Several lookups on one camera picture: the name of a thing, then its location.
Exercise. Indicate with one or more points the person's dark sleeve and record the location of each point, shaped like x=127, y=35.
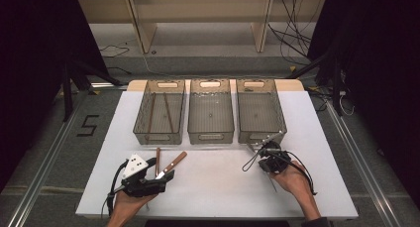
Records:
x=318, y=223

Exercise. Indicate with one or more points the metal floor rail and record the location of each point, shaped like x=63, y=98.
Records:
x=366, y=174
x=36, y=184

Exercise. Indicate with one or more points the light wooden table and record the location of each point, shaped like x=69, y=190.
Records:
x=287, y=85

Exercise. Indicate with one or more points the black stand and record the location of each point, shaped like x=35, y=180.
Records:
x=67, y=94
x=336, y=88

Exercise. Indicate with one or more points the translucent grey plastic bin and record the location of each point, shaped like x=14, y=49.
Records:
x=210, y=113
x=160, y=121
x=260, y=113

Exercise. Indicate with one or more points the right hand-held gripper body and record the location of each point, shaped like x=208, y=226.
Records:
x=274, y=161

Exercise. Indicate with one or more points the person's left hand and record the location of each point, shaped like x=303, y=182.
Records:
x=127, y=207

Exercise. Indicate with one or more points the light wooden desk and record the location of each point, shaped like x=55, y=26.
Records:
x=198, y=9

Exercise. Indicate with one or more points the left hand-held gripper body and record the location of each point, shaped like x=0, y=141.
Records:
x=138, y=187

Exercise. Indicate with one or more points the person's right hand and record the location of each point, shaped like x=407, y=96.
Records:
x=292, y=184

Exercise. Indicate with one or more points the metal spoon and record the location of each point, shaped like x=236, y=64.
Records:
x=273, y=184

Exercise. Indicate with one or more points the dark curtain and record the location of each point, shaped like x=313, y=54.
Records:
x=379, y=71
x=33, y=71

